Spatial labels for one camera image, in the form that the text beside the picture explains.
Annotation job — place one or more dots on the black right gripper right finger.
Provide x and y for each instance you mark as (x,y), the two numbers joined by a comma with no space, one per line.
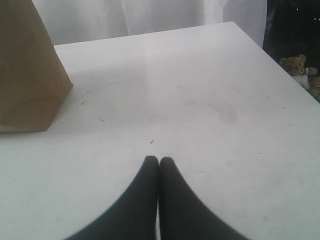
(182,215)

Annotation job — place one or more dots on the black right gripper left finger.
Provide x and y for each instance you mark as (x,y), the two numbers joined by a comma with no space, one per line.
(133,216)

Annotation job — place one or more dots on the brown paper shopping bag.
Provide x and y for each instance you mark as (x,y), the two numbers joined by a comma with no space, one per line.
(33,81)

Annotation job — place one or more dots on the brown teddy bear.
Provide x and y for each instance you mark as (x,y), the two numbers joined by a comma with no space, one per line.
(314,86)
(295,66)

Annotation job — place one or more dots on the white backdrop curtain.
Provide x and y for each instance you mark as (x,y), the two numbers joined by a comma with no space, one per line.
(71,21)

